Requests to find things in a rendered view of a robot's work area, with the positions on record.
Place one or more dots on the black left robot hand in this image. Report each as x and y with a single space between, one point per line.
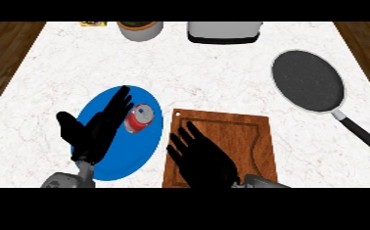
99 128

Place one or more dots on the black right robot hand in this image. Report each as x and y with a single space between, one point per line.
207 162

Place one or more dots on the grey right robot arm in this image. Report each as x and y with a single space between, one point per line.
260 181

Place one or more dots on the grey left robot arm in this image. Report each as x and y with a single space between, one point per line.
73 176

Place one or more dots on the brown wooden cutting board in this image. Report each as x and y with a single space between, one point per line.
241 142

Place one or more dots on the black frying pan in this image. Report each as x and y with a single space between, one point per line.
308 82

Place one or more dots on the red soda can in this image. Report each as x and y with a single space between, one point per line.
139 118

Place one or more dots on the blue round plate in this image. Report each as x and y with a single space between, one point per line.
139 149

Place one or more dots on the grey plant pot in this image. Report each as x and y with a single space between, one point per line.
140 31

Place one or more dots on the yellow box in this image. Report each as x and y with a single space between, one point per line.
93 23

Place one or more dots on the grey toaster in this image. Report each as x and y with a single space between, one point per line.
224 31

